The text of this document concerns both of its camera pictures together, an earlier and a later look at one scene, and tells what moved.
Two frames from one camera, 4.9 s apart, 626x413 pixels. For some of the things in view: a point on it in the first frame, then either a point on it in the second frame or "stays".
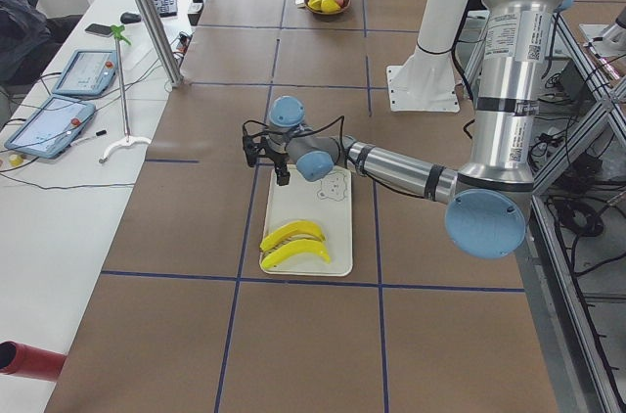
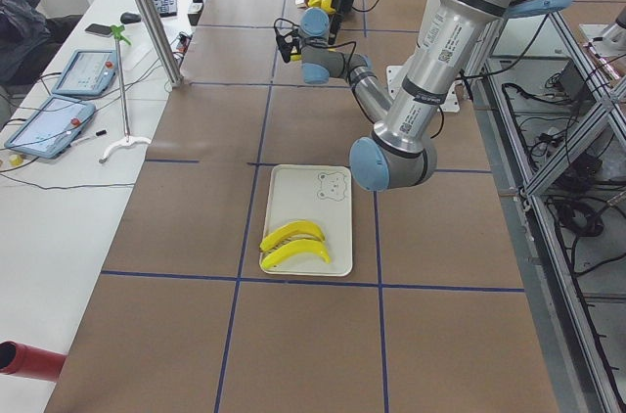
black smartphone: (98, 29) stays
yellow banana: (294, 228) stays
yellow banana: (296, 247) stays
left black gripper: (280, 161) -> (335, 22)
